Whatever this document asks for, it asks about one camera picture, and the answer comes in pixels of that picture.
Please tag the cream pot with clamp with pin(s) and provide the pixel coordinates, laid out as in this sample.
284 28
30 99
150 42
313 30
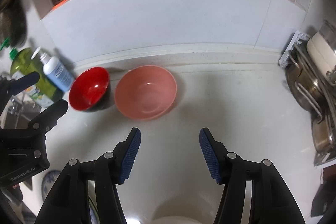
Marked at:
321 49

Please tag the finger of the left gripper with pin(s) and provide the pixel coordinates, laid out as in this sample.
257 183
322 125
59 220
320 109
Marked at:
48 118
12 87

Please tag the green dish soap bottle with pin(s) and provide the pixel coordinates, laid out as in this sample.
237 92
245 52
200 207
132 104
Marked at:
42 91

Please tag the steel pan with handle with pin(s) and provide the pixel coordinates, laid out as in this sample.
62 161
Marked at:
304 85

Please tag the cream white bowl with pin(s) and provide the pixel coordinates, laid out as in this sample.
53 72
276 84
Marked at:
175 220

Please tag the steel pot lower shelf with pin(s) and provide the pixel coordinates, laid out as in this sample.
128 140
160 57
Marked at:
323 134

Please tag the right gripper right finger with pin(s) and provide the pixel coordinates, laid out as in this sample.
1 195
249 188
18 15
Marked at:
271 201

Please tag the pink bowl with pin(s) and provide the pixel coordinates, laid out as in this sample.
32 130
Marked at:
145 93

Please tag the large blue floral plate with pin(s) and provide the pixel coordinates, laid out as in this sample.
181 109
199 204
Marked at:
48 181

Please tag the red and black bowl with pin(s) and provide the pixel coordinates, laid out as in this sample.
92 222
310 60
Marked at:
91 91

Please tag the white pot rack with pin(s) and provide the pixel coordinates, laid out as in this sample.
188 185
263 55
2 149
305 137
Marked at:
297 39

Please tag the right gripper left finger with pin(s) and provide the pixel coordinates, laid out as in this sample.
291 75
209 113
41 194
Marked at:
68 200

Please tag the white blue pump bottle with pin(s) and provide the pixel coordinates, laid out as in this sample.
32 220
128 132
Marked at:
54 69

